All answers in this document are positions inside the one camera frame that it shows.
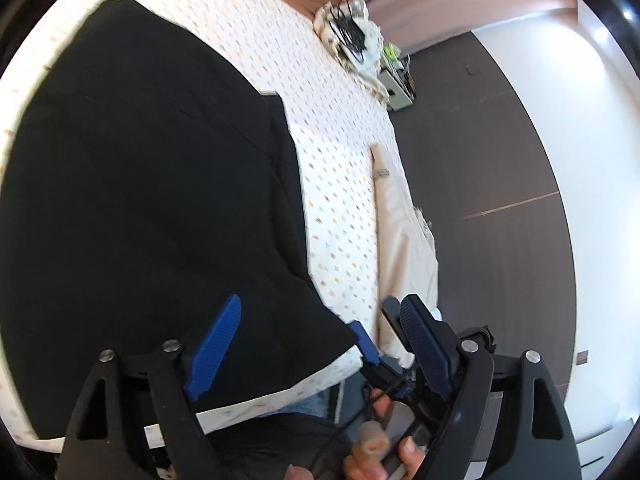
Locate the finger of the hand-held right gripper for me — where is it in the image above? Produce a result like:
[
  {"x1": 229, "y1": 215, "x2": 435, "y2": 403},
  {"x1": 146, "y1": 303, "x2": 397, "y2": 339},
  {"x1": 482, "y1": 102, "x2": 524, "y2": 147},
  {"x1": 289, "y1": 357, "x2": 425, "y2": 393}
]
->
[
  {"x1": 381, "y1": 296, "x2": 417, "y2": 361},
  {"x1": 348, "y1": 320, "x2": 403, "y2": 386}
]

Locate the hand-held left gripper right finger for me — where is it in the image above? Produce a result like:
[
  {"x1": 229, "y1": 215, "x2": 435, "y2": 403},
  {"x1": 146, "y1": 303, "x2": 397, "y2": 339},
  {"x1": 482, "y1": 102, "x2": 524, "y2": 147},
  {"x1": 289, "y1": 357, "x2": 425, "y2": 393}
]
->
[{"x1": 399, "y1": 294, "x2": 585, "y2": 480}]

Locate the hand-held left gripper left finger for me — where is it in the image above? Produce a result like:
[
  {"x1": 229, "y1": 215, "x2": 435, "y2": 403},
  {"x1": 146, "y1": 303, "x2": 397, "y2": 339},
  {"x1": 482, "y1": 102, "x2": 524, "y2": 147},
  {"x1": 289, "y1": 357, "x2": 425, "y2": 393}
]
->
[{"x1": 60, "y1": 293, "x2": 242, "y2": 480}]

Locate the black garment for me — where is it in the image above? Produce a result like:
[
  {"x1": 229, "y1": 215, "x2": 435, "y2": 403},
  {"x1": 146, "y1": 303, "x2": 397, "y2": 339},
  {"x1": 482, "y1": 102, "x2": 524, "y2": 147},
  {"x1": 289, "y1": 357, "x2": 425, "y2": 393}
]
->
[{"x1": 0, "y1": 0, "x2": 361, "y2": 443}]

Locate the person's right hand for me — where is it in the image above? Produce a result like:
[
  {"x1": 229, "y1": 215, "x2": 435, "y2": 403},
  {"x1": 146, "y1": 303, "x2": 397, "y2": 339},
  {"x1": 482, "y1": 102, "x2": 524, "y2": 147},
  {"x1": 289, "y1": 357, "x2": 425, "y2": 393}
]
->
[{"x1": 286, "y1": 394, "x2": 430, "y2": 480}]

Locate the beige cloth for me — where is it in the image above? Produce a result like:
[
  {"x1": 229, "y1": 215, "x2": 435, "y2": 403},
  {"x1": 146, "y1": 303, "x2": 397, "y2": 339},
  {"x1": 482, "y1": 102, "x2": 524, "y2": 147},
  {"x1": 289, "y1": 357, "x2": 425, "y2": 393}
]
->
[{"x1": 370, "y1": 144, "x2": 442, "y2": 368}]

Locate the person's dark clothing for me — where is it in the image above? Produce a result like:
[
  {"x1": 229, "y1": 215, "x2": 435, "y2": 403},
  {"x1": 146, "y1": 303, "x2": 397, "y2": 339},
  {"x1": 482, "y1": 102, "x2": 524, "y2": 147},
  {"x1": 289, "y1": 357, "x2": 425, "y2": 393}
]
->
[{"x1": 205, "y1": 390, "x2": 371, "y2": 480}]

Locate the white floral bed sheet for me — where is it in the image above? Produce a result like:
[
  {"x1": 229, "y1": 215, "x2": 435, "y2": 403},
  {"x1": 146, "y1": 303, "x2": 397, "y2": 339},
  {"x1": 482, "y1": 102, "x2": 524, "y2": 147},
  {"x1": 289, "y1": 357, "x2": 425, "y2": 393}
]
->
[{"x1": 0, "y1": 0, "x2": 418, "y2": 456}]

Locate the grey box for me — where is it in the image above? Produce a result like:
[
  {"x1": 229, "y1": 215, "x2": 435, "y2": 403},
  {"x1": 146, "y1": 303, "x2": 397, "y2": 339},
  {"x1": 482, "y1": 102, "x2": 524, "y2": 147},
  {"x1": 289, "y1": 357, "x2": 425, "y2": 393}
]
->
[{"x1": 376, "y1": 55, "x2": 417, "y2": 112}]

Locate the pink curtain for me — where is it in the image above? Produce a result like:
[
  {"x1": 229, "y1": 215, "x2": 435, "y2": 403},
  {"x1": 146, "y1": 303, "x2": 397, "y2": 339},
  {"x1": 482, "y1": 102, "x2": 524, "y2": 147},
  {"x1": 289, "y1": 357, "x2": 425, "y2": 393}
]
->
[{"x1": 357, "y1": 0, "x2": 581, "y2": 56}]

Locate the black cable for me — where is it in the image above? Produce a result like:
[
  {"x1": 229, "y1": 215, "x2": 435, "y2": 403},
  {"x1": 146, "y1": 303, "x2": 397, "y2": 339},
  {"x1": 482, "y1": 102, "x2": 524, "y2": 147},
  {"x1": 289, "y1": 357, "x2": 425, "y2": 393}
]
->
[{"x1": 307, "y1": 382, "x2": 406, "y2": 476}]

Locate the tangle of cables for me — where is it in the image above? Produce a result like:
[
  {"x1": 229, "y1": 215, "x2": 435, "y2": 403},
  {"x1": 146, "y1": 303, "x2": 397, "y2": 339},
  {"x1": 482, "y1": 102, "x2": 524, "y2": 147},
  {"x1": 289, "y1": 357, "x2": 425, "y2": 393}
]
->
[{"x1": 312, "y1": 0, "x2": 383, "y2": 76}]

